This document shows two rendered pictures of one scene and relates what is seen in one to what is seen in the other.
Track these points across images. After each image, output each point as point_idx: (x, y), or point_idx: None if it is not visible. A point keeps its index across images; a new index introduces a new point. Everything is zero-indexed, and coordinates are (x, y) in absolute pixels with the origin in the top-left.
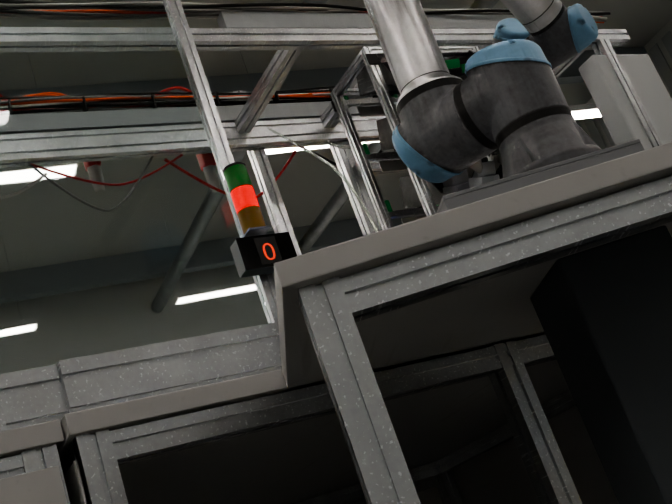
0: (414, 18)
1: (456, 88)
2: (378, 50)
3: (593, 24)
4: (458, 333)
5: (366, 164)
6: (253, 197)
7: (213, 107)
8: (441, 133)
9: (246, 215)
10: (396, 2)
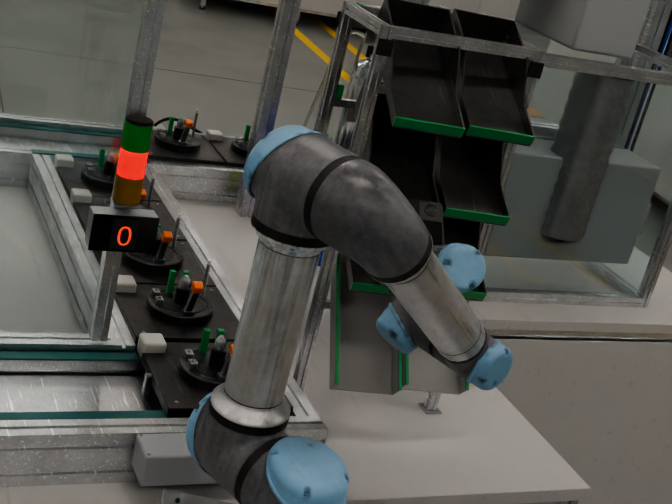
0: (274, 346)
1: (252, 458)
2: (402, 33)
3: (501, 375)
4: None
5: (327, 113)
6: (139, 170)
7: (157, 26)
8: (217, 474)
9: (121, 187)
10: (267, 320)
